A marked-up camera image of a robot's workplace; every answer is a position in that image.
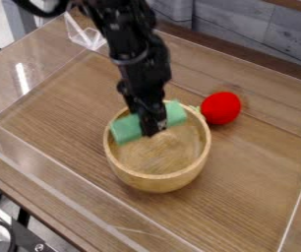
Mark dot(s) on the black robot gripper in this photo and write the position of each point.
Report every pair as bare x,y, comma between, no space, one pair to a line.
143,60

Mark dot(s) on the green rectangular block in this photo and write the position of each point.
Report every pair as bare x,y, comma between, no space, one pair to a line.
126,127

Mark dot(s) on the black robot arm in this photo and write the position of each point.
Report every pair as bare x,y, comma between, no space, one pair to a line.
112,16

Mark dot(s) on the light wooden bowl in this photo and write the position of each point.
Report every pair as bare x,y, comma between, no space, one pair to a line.
163,163

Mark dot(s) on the red plush strawberry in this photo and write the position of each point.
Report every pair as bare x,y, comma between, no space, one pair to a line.
219,108

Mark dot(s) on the clear acrylic tray walls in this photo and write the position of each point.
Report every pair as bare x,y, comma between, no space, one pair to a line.
241,204

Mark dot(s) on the black metal clamp bracket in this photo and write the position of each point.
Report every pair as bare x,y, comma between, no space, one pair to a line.
28,242

